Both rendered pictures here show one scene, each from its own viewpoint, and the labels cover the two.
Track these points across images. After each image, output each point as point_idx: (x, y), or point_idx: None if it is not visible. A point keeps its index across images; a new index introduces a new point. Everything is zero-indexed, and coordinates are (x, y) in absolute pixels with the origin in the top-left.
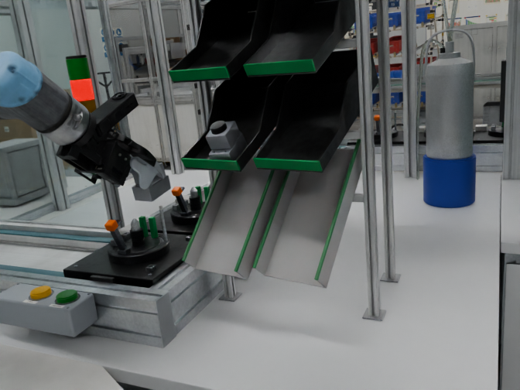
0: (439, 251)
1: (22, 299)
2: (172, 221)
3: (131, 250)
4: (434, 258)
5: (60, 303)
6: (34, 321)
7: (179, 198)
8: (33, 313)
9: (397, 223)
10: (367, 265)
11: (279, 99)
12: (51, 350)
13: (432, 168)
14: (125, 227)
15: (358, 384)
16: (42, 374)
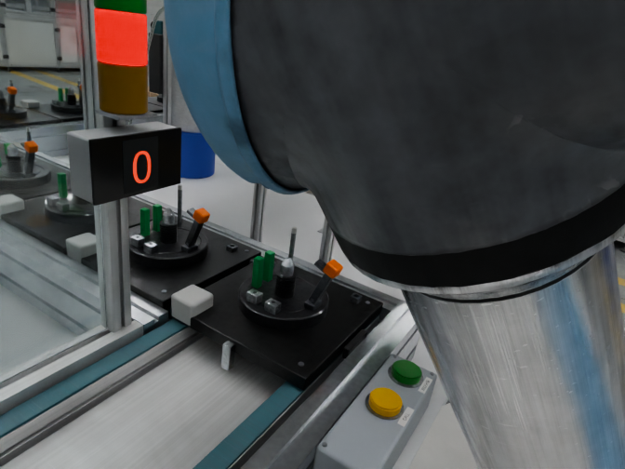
0: (292, 206)
1: (392, 429)
2: (171, 269)
3: (306, 300)
4: (304, 210)
5: (421, 380)
6: (405, 439)
7: (201, 225)
8: (410, 425)
9: (217, 198)
10: None
11: None
12: (404, 460)
13: (196, 141)
14: (188, 298)
15: None
16: (458, 463)
